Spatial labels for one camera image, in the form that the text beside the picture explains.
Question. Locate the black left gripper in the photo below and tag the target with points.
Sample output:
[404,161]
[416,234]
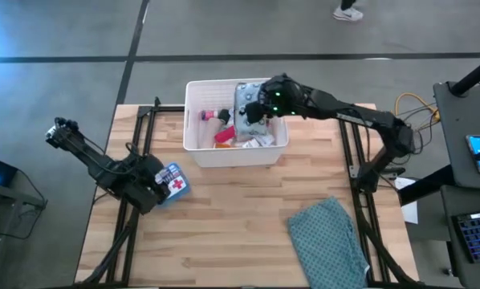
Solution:
[141,184]

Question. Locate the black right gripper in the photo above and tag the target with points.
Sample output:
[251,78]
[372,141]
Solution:
[282,96]

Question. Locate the white blue-patterned pouch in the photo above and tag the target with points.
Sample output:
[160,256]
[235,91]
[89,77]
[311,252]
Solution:
[246,128]

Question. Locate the blue first aid kit box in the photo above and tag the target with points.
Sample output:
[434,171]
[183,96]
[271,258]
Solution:
[177,184]

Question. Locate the red mesh bandage roll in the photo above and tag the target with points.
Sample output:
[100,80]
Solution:
[225,134]

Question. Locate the amber pill bottle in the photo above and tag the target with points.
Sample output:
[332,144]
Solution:
[223,145]

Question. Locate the pink capped bottle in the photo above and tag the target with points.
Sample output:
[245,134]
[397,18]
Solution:
[208,115]

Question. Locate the beige elastic bandage roll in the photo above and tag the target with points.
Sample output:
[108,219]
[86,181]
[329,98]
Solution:
[207,134]

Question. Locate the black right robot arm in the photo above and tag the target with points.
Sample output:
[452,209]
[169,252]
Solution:
[364,120]

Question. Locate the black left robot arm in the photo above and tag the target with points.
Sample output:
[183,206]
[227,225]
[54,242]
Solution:
[91,160]

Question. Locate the white perforated plastic basket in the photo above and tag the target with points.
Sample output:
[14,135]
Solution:
[200,156]

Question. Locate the person's shoe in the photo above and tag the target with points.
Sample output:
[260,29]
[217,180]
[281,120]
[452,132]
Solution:
[347,14]

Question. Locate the person's leg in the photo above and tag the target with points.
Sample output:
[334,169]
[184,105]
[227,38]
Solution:
[347,3]

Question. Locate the teal patterned cloth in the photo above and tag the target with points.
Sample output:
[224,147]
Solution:
[328,245]

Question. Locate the white paper sheet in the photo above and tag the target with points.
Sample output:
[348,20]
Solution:
[409,208]

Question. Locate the grey side desk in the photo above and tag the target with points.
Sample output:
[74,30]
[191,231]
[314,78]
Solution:
[456,116]

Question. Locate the black slanted pole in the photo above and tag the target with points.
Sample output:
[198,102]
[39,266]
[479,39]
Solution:
[474,74]

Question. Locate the backlit black keyboard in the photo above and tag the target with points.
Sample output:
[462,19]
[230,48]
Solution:
[478,237]

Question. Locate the black metal table frame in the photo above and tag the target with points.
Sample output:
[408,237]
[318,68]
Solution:
[352,168]

